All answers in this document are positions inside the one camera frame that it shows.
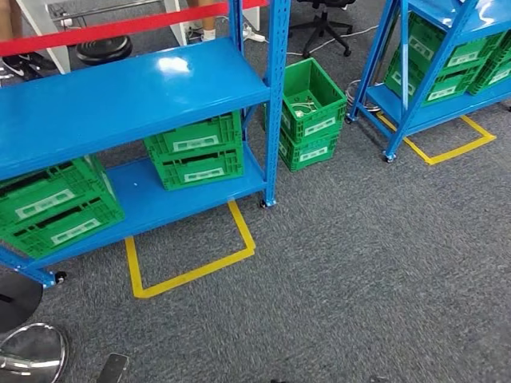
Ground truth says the blue metal shelf rack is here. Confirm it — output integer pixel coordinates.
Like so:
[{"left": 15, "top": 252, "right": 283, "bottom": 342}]
[
  {"left": 0, "top": 0, "right": 292, "bottom": 289},
  {"left": 345, "top": 0, "right": 511, "bottom": 164}
]

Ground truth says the yellow floor tape square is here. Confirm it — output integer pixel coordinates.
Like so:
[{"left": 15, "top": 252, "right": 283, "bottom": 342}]
[
  {"left": 125, "top": 200, "right": 257, "bottom": 300},
  {"left": 375, "top": 112, "right": 497, "bottom": 167}
]

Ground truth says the open green plastic crate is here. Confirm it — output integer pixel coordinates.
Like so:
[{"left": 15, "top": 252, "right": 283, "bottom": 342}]
[{"left": 279, "top": 57, "right": 348, "bottom": 144}]

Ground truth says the person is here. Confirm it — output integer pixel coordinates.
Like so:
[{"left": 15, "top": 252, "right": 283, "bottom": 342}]
[
  {"left": 187, "top": 0, "right": 218, "bottom": 42},
  {"left": 0, "top": 0, "right": 57, "bottom": 81}
]

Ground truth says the black office chair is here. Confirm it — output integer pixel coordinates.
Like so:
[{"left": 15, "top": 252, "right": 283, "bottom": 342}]
[{"left": 288, "top": 0, "right": 356, "bottom": 59}]

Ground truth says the red barrier belt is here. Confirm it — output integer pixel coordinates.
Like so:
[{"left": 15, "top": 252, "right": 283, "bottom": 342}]
[{"left": 0, "top": 0, "right": 268, "bottom": 57}]

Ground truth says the black seat chrome stool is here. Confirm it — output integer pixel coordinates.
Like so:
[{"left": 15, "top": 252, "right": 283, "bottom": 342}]
[{"left": 75, "top": 34, "right": 134, "bottom": 66}]

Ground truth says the black flat object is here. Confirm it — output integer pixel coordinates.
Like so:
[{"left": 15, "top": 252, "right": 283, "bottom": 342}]
[{"left": 95, "top": 353, "right": 131, "bottom": 383}]

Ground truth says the white coiled cable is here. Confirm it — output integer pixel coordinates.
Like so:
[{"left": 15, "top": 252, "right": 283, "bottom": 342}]
[{"left": 291, "top": 93, "right": 320, "bottom": 118}]

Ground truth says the chrome ring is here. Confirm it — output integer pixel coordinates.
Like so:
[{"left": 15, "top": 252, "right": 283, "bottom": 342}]
[{"left": 345, "top": 79, "right": 381, "bottom": 113}]

